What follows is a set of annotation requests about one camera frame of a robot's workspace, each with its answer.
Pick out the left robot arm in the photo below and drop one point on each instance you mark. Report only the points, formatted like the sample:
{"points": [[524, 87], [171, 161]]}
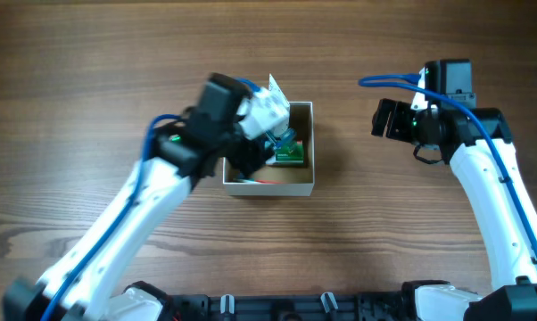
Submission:
{"points": [[178, 151]]}

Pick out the green Dettol soap box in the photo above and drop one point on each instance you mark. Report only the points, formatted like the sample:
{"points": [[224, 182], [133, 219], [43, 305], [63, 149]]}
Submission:
{"points": [[290, 155]]}

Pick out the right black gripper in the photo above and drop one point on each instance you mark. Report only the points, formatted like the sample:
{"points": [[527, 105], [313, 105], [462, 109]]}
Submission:
{"points": [[392, 119]]}

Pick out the white lotion tube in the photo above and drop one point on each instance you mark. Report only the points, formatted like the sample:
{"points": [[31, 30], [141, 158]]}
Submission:
{"points": [[275, 90]]}

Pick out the blue white toothbrush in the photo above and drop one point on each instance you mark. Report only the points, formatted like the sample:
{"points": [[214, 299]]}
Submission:
{"points": [[284, 140]]}

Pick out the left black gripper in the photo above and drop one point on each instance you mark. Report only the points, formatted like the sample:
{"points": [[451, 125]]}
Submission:
{"points": [[249, 157]]}

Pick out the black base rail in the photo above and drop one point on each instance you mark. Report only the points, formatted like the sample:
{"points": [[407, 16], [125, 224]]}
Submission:
{"points": [[327, 306]]}

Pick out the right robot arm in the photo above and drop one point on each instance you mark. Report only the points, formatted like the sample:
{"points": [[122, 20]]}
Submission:
{"points": [[478, 146]]}

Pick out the white cardboard box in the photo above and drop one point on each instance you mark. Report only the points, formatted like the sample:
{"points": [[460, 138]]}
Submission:
{"points": [[297, 180]]}

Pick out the teal Colgate toothpaste tube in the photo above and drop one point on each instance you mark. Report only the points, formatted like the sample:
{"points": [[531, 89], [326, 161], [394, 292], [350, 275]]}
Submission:
{"points": [[254, 181]]}

